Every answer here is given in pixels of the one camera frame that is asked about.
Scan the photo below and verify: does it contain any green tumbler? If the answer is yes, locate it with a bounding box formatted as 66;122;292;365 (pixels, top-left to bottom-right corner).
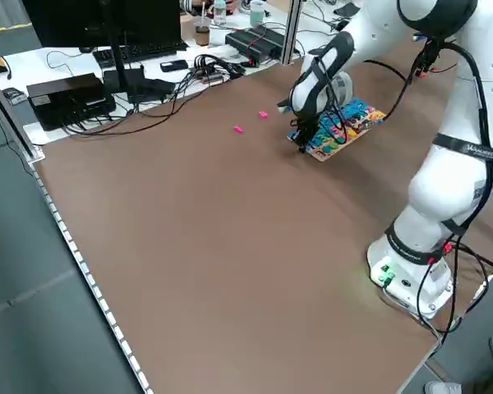
249;0;267;26

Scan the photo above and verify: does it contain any black finned power unit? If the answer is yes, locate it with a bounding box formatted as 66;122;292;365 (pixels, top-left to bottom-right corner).
224;25;288;66

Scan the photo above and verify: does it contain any black monitor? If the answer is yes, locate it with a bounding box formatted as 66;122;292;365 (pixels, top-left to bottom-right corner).
21;0;183;48

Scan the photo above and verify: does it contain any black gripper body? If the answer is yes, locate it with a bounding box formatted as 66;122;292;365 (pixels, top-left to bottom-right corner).
289;110;326;134

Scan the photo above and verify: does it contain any blue wooden toy board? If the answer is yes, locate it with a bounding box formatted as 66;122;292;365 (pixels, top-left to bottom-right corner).
286;97;387;163

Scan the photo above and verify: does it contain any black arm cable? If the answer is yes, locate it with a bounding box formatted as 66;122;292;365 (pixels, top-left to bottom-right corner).
287;36;493;344

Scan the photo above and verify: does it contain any iced coffee cup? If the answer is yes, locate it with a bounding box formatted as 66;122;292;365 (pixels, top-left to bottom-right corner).
193;2;212;46

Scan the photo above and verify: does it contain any black keyboard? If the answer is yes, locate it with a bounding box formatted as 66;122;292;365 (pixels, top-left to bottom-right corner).
92;39;189;69

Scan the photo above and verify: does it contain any white desk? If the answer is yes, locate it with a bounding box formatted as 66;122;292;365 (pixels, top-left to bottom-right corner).
0;0;346;147

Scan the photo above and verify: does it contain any black monitor stand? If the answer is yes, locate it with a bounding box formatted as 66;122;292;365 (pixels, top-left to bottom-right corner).
99;0;177;104

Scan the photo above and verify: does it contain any clear water bottle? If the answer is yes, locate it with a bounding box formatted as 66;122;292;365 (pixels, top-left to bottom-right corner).
213;0;228;27

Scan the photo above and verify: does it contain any aluminium frame rail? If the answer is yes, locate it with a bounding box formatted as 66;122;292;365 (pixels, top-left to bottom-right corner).
0;64;47;162

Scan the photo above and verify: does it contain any black phone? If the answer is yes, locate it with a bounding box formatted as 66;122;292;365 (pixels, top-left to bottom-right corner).
159;59;189;74

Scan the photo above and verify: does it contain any small grey device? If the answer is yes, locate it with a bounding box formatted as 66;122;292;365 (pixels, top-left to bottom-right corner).
2;86;28;105

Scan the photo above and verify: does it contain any aluminium post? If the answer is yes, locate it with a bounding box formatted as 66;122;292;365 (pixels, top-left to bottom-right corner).
279;0;304;66

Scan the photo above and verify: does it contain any black cable hub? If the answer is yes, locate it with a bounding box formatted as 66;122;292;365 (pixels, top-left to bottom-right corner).
193;54;247;86

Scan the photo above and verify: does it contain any cardboard box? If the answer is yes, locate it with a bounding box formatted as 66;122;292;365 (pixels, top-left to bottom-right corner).
179;13;198;41

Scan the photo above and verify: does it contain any long black cable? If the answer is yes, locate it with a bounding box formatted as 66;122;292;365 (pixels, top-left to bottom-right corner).
61;61;247;139

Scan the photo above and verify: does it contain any black electronics box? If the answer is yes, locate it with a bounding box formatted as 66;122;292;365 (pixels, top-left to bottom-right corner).
25;72;117;132

